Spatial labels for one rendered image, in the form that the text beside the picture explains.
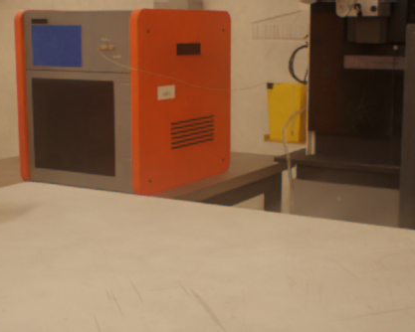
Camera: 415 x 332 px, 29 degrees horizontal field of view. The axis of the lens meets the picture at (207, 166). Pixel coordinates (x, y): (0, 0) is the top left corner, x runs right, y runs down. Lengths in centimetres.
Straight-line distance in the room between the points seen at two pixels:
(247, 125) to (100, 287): 304
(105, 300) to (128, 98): 125
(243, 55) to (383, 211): 164
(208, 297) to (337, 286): 10
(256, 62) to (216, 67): 152
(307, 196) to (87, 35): 75
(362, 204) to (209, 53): 56
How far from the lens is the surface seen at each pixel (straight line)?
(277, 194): 241
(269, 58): 358
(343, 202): 219
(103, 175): 191
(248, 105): 364
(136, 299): 61
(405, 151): 125
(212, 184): 201
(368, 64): 220
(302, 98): 231
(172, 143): 194
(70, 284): 65
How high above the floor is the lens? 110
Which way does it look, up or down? 10 degrees down
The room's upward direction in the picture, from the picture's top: straight up
